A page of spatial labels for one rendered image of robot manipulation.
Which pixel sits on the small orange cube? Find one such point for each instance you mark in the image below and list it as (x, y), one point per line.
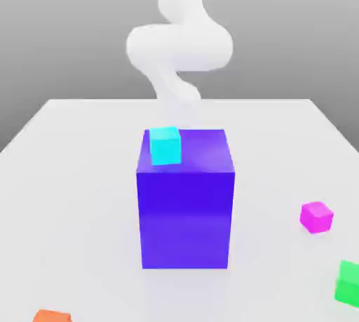
(52, 317)

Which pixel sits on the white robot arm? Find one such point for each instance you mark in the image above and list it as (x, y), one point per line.
(179, 44)

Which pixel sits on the large purple box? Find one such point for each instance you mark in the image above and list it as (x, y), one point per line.
(185, 215)

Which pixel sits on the small magenta cube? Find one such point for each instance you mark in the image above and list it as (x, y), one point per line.
(316, 217)

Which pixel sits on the small green cube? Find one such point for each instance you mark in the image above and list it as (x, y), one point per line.
(347, 285)

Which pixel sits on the small cyan cube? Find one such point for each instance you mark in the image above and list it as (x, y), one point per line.
(165, 146)

